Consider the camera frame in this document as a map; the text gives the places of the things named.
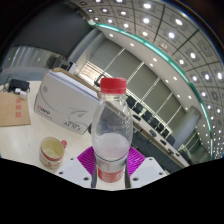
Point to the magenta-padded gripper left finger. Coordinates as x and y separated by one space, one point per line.
72 170

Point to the recessed ceiling lights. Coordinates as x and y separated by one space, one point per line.
171 35

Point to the row of black chairs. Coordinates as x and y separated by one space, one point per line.
146 116

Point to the small white charger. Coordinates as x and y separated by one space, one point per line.
21 94

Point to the red and cream mug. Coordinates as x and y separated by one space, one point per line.
50 154

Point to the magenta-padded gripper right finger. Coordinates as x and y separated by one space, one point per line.
146 170

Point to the clear red-capped water bottle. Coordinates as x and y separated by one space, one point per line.
111 143

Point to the white copy paper carton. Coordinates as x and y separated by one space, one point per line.
63 103

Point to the brown paper envelope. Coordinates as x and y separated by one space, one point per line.
13 109

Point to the long curved conference desk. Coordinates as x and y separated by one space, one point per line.
156 150

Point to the grey equipment cabinet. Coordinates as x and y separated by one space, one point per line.
58 62

